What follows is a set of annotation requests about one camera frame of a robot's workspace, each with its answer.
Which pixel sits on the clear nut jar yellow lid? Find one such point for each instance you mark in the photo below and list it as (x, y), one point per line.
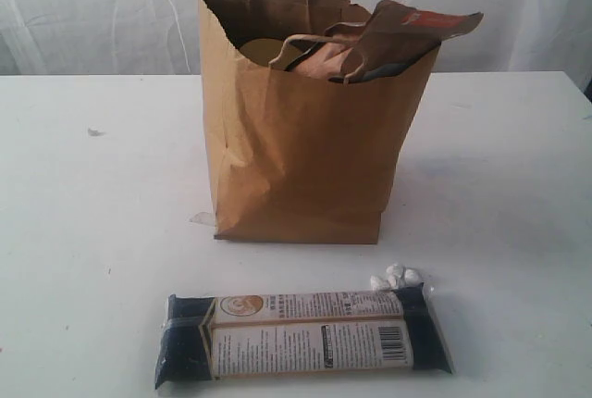
(262, 50)

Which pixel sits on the brown kraft pouch orange label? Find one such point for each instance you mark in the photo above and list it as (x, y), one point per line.
(391, 40)

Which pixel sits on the brown paper bag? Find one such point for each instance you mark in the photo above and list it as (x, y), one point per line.
(293, 159)

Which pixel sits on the clear tape scrap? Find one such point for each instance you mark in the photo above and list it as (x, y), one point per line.
(203, 218)

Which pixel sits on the white garlic clove cluster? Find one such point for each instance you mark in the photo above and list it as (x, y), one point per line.
(397, 276)

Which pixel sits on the long dark noodle package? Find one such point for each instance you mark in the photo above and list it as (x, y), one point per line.
(213, 338)

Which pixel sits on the small clear plastic scrap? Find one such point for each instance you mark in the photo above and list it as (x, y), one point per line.
(95, 133)

